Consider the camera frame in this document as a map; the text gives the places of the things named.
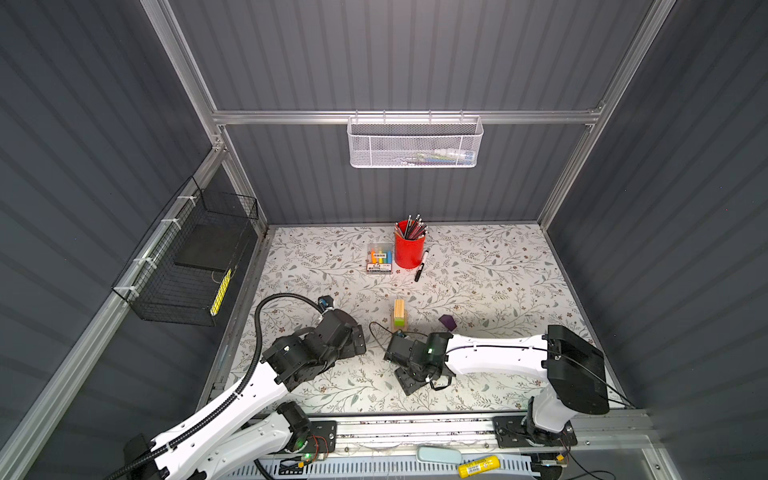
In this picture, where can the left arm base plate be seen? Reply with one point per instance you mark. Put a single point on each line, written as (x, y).
(320, 440)

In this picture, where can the yellow ruler in basket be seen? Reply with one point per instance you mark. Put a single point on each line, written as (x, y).
(221, 293)

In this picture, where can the black wire wall basket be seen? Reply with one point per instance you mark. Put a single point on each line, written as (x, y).
(176, 279)

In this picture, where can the white vented cable duct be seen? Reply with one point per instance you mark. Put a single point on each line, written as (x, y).
(398, 467)

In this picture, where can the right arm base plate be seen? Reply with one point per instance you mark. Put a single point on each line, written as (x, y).
(510, 432)

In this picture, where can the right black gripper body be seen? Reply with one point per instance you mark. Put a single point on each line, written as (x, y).
(408, 378)

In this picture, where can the white wire mesh basket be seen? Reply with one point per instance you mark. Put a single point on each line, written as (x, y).
(431, 143)

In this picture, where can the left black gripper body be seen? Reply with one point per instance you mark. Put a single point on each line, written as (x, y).
(349, 350)

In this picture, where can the black marker pen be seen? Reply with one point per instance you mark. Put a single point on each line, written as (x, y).
(421, 266)

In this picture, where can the purple block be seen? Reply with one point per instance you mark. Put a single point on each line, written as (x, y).
(448, 322)

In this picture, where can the clear box coloured chalks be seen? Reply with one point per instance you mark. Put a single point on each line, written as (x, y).
(380, 258)

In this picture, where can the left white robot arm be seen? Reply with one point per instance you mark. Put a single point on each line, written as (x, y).
(254, 417)

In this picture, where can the red pencil cup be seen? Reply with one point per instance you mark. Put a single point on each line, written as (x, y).
(408, 253)

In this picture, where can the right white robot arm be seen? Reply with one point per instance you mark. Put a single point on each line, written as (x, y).
(571, 369)

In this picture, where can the yellow glue stick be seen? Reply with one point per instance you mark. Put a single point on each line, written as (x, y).
(479, 466)

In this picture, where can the light blue eraser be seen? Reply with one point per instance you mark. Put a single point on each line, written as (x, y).
(439, 455)

